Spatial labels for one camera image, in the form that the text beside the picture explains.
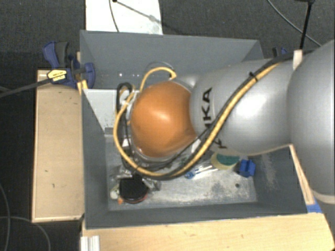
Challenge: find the black round container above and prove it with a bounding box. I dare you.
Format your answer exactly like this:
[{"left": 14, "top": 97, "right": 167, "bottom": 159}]
[{"left": 118, "top": 174, "right": 149, "bottom": 204}]

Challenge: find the blue toy block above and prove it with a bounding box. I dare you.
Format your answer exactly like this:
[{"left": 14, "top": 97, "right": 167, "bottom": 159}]
[{"left": 236, "top": 159, "right": 256, "bottom": 178}]

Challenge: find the pale wood board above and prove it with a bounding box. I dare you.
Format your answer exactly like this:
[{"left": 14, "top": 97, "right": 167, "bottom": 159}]
[{"left": 31, "top": 69, "right": 86, "bottom": 223}]

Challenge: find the blue and white pen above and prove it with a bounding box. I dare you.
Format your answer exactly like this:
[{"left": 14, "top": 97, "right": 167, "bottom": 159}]
[{"left": 184, "top": 165, "right": 218, "bottom": 180}]

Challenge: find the grey metal bin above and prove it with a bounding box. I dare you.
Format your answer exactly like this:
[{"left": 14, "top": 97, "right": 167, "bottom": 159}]
[{"left": 79, "top": 29, "right": 308, "bottom": 230}]

